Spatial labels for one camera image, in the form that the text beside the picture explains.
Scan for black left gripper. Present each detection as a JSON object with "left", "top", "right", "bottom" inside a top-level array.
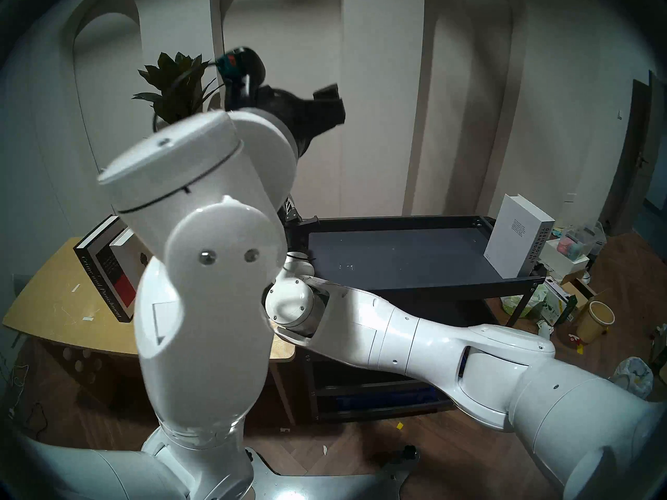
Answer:
[{"left": 254, "top": 82, "right": 347, "bottom": 158}]

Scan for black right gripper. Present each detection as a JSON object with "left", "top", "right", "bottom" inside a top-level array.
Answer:
[{"left": 281, "top": 194, "right": 319, "bottom": 229}]

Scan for grey Statue of Liberty book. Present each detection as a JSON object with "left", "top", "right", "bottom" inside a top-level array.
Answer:
[{"left": 110, "top": 227, "right": 154, "bottom": 292}]

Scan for white Design Hotels Yearbook book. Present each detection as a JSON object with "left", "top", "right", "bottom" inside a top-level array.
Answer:
[{"left": 484, "top": 194, "right": 555, "bottom": 279}]

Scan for black three-tier shelf cart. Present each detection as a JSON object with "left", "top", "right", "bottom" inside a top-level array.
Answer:
[{"left": 286, "top": 215, "right": 548, "bottom": 421}]

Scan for tall dark green plant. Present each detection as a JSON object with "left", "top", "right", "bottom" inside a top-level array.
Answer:
[{"left": 132, "top": 52, "right": 230, "bottom": 124}]

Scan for black Crime and Punishment book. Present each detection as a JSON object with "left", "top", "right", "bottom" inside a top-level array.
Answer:
[{"left": 73, "top": 214, "right": 139, "bottom": 323}]

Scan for light green plastic bag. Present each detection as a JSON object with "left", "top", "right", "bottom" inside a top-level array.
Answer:
[{"left": 500, "top": 285, "right": 548, "bottom": 318}]

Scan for light wooden table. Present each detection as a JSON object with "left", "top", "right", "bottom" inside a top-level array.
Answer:
[{"left": 2, "top": 237, "right": 296, "bottom": 427}]

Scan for white square box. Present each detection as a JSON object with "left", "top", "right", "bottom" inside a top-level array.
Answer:
[{"left": 538, "top": 239, "right": 589, "bottom": 278}]

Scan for green and white carton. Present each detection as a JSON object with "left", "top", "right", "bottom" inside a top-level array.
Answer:
[{"left": 540, "top": 278, "right": 578, "bottom": 326}]

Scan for brown cardboard box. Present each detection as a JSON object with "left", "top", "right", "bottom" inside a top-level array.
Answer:
[{"left": 560, "top": 280, "right": 600, "bottom": 309}]

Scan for beige round bucket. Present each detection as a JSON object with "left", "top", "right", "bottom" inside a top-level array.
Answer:
[{"left": 576, "top": 301, "right": 615, "bottom": 344}]

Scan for dark grey door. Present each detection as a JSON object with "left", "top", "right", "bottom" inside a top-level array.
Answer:
[{"left": 599, "top": 71, "right": 667, "bottom": 236}]

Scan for white bin with bag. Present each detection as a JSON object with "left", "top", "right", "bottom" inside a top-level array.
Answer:
[{"left": 612, "top": 356, "right": 654, "bottom": 399}]

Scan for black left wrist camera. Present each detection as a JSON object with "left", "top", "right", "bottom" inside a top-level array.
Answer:
[{"left": 218, "top": 47, "right": 266, "bottom": 106}]

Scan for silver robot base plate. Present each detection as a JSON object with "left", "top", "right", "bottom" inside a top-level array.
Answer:
[{"left": 245, "top": 444, "right": 421, "bottom": 500}]

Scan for thin floor cable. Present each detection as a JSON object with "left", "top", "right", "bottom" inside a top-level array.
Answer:
[{"left": 0, "top": 364, "right": 50, "bottom": 437}]

